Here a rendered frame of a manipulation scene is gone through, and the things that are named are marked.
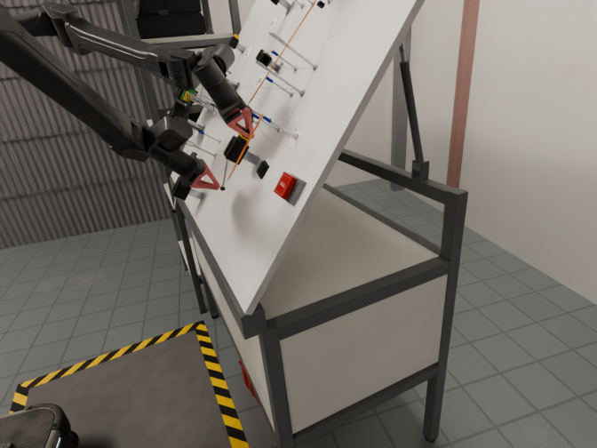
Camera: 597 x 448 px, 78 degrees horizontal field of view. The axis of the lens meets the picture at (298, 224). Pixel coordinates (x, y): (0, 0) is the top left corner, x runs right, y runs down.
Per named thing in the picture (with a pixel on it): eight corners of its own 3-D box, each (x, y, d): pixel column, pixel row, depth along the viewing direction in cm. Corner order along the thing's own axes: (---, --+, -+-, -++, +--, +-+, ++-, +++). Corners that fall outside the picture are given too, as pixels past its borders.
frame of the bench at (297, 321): (293, 526, 117) (261, 333, 82) (210, 316, 215) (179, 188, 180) (437, 439, 138) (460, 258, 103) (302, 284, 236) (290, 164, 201)
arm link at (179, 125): (116, 125, 85) (120, 156, 82) (142, 95, 79) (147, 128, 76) (163, 140, 94) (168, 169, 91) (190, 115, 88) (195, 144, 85)
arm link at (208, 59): (186, 70, 84) (203, 61, 81) (198, 57, 88) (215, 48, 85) (204, 97, 88) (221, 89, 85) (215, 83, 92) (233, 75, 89)
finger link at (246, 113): (258, 125, 98) (239, 95, 93) (265, 133, 93) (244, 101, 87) (238, 140, 99) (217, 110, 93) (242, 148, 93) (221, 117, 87)
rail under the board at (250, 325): (244, 340, 81) (240, 317, 78) (171, 189, 179) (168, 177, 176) (267, 332, 83) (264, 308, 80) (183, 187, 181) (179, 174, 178)
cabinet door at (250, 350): (272, 434, 103) (252, 325, 85) (223, 321, 148) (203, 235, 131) (281, 430, 103) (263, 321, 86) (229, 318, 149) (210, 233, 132)
